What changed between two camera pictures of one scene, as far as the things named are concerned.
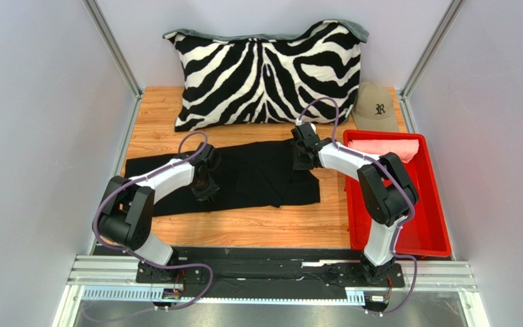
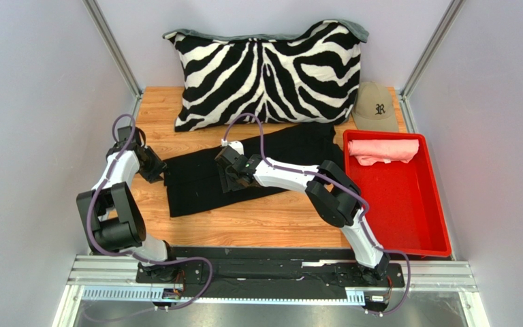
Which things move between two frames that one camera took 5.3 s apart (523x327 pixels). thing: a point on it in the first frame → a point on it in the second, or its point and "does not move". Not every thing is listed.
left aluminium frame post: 115,46 does not move
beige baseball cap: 373,109 does not move
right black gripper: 301,159 → 233,178
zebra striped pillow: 231,80 does not move
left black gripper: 210,191 → 152,176
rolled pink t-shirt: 406,149 does not move
